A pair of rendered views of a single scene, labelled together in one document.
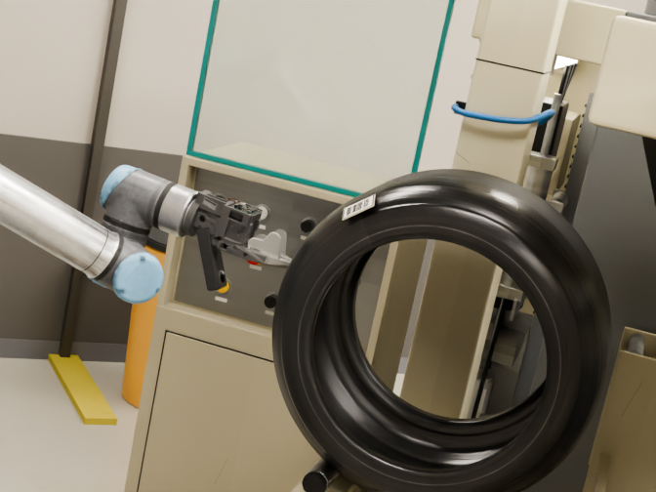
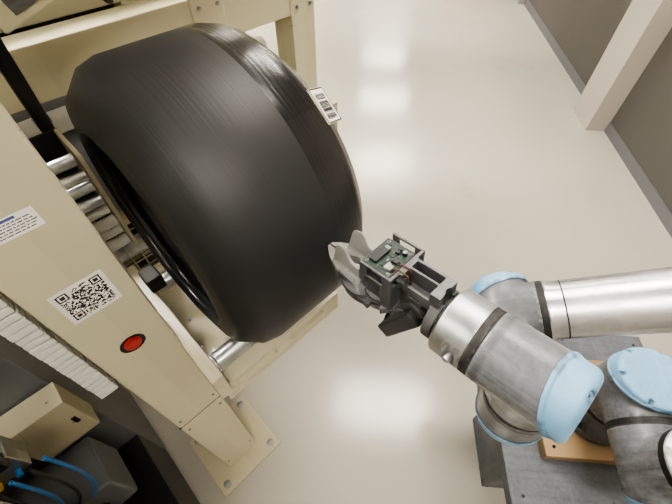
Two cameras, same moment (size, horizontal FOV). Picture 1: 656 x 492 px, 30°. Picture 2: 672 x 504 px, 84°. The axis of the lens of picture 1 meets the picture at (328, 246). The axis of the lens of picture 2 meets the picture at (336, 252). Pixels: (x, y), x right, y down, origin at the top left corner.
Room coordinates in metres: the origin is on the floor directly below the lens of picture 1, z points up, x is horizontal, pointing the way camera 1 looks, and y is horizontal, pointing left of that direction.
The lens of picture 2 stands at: (2.45, 0.26, 1.70)
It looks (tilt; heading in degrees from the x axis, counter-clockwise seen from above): 51 degrees down; 212
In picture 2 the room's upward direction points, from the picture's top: straight up
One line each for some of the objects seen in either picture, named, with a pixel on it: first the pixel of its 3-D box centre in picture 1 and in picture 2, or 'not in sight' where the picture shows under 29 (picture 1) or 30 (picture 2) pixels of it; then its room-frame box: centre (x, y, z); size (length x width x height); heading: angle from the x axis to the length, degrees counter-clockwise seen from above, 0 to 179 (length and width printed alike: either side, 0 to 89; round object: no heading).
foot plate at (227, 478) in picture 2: not in sight; (234, 442); (2.38, -0.28, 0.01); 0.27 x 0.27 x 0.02; 76
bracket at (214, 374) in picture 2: not in sight; (176, 326); (2.30, -0.28, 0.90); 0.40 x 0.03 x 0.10; 76
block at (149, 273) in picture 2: not in sight; (153, 278); (2.25, -0.38, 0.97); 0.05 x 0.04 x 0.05; 76
